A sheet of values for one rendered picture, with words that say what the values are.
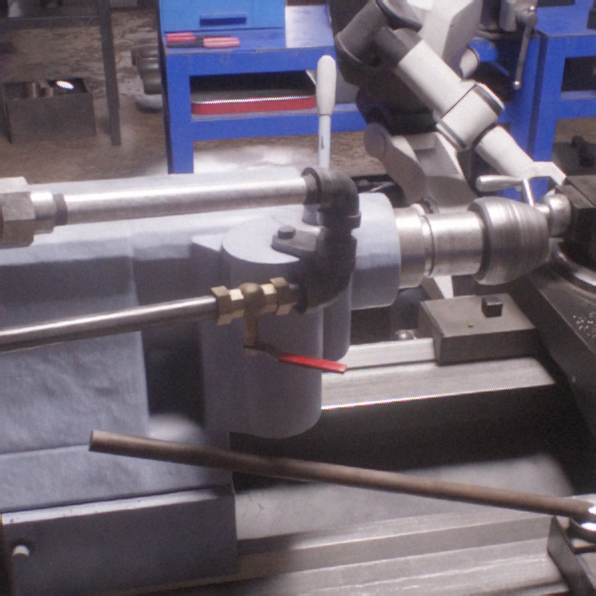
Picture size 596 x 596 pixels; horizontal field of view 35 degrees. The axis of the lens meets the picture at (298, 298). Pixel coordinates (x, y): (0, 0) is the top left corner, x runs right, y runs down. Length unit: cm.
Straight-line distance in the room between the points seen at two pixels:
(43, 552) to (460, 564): 39
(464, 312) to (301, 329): 52
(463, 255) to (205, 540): 36
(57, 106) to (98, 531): 386
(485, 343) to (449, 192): 95
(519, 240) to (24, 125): 387
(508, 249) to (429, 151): 140
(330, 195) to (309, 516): 54
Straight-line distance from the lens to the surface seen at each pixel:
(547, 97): 292
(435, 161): 229
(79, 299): 82
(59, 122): 465
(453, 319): 125
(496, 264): 92
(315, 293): 73
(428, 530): 95
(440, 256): 91
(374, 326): 294
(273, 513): 115
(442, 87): 200
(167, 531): 87
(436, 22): 211
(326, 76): 84
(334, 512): 116
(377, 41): 201
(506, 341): 124
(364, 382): 118
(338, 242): 73
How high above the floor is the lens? 149
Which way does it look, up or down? 29 degrees down
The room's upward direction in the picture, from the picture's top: straight up
